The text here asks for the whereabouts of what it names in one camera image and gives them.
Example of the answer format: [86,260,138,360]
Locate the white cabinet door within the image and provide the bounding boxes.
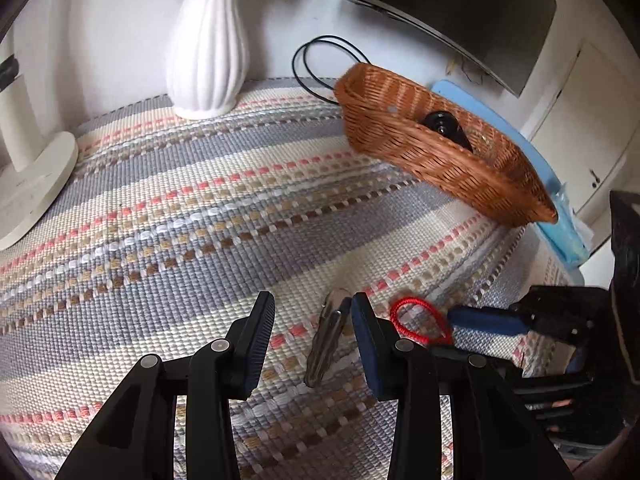
[520,40,640,223]

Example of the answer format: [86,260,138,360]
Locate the black wristwatch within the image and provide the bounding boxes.
[422,110,473,153]

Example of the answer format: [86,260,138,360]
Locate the black cable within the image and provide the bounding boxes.
[292,36,372,107]

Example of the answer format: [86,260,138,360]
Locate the white ribbed vase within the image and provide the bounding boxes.
[166,0,251,120]

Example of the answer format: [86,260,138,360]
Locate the black flat screen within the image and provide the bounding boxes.
[339,0,557,98]

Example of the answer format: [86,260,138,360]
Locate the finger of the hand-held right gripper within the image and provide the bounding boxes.
[429,342,526,381]
[446,284,612,345]

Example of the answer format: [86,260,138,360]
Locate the striped woven table mat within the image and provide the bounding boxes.
[0,77,576,480]

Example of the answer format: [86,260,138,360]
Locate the white desk lamp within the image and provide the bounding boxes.
[0,35,80,252]

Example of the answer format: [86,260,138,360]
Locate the person's right hand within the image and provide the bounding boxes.
[560,432,628,480]

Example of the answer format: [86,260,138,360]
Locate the red cord bracelet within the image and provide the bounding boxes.
[390,297,455,348]

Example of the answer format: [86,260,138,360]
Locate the blue face mask pack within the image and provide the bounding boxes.
[540,182,594,267]

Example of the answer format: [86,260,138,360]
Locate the light blue board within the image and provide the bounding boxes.
[431,80,591,267]

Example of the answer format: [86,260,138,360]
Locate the brown wicker basket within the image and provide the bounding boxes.
[334,62,558,226]

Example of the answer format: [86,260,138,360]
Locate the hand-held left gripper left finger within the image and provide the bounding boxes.
[52,290,277,480]

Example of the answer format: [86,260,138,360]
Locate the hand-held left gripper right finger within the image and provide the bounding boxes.
[350,291,576,480]

